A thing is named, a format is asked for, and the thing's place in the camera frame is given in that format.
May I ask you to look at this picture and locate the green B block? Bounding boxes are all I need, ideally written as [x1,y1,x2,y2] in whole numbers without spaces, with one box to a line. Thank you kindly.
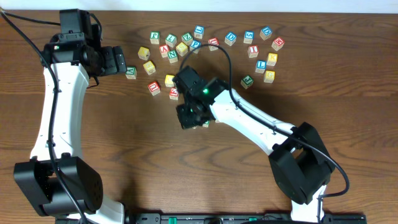
[202,121,210,128]

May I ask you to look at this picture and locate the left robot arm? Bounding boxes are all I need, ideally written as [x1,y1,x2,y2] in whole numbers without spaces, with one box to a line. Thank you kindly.
[14,9,133,223]

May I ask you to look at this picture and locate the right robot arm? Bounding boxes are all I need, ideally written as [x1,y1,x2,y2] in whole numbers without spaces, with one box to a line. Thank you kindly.
[173,66,335,223]

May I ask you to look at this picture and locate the red block bottom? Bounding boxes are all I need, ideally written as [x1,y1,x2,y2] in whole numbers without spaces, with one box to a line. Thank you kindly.
[169,88,179,100]

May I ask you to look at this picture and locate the yellow block above red pair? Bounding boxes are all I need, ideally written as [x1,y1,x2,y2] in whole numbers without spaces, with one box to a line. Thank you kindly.
[165,75,175,88]

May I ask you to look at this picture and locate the red U block lower left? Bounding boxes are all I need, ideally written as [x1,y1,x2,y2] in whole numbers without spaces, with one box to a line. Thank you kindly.
[147,81,161,96]

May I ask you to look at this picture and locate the red u block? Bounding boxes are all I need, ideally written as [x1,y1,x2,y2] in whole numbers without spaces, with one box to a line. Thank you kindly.
[147,81,161,96]
[208,37,219,51]

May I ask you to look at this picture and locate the green N block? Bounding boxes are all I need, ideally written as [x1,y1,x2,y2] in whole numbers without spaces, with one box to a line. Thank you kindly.
[167,50,178,63]

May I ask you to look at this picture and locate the yellow block near N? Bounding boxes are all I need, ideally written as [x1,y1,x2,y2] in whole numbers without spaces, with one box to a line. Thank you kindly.
[175,42,188,57]

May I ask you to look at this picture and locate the blue P block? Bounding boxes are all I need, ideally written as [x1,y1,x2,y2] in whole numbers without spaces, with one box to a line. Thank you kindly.
[190,40,201,54]

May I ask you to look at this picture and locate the green J block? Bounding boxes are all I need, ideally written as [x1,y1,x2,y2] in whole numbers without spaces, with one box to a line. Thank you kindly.
[241,75,254,90]

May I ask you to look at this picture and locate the red U block upper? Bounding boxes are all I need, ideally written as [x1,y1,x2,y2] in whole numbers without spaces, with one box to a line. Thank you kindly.
[208,37,219,51]

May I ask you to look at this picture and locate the red A block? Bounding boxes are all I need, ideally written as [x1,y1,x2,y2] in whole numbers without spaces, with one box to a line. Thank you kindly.
[159,44,170,58]

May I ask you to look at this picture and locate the green Z block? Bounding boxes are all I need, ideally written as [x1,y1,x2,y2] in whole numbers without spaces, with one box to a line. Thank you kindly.
[182,32,193,46]

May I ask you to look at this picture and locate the yellow block lower left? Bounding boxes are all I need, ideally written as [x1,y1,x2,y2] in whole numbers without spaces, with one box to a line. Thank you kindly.
[143,61,156,75]

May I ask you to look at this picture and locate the green L block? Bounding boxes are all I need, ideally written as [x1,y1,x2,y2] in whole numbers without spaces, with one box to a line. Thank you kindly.
[165,34,177,48]

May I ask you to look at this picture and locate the green V block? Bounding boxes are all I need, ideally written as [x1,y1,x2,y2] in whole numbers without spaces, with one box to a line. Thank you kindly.
[125,67,137,79]

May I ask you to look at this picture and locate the blue block top centre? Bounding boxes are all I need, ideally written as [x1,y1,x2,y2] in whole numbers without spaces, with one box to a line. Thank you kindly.
[193,26,205,39]

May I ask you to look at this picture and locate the blue D block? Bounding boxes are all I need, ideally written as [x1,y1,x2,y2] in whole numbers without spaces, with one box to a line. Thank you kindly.
[224,32,237,46]

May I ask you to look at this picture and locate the yellow block far left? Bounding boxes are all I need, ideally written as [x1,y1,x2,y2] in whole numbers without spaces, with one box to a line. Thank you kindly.
[137,47,150,60]

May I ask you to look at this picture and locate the blue L block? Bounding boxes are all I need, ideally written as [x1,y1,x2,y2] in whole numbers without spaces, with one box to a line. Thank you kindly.
[255,60,266,73]

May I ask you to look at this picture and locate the red I block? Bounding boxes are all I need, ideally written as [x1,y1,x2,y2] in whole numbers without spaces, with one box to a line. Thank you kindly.
[248,45,259,58]

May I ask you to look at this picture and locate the yellow G block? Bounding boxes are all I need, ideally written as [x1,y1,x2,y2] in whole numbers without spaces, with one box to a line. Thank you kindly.
[264,70,275,83]

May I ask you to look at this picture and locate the blue S block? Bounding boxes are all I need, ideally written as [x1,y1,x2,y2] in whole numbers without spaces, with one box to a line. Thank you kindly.
[243,30,254,44]

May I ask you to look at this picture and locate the yellow K block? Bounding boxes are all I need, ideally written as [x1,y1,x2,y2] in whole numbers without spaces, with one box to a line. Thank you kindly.
[267,53,278,67]

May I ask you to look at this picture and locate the red M block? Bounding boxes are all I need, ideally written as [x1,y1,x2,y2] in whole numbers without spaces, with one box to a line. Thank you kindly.
[271,37,285,51]

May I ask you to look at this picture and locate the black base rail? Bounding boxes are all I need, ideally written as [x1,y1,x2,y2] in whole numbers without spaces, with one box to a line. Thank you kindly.
[124,213,368,224]

